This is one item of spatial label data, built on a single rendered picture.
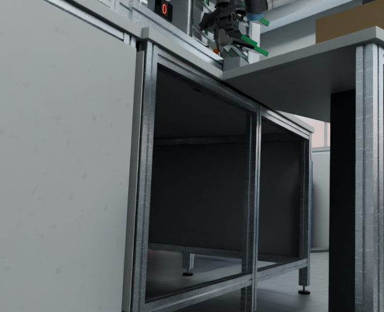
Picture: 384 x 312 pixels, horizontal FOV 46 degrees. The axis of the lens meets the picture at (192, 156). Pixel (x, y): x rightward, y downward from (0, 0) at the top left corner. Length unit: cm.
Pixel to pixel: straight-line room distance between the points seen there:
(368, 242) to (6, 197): 78
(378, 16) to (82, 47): 100
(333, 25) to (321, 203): 404
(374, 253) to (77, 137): 70
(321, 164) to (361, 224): 449
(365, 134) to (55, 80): 71
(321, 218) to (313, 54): 442
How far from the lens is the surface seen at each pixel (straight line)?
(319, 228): 559
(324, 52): 124
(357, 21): 166
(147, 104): 113
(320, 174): 561
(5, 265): 86
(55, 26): 95
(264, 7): 205
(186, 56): 129
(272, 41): 653
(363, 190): 113
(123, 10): 125
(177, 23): 345
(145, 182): 112
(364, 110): 116
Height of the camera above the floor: 43
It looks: 6 degrees up
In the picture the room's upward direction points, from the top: 2 degrees clockwise
